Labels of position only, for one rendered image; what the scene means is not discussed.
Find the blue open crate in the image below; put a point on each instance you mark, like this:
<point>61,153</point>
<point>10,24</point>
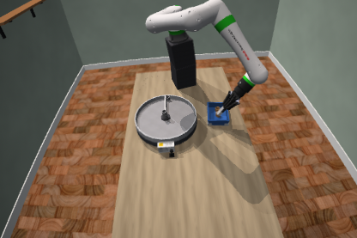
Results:
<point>212,119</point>

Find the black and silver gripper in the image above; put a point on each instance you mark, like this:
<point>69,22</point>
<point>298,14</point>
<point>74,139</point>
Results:
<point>231,101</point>

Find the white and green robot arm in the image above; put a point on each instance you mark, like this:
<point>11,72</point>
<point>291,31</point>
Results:
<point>195,18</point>

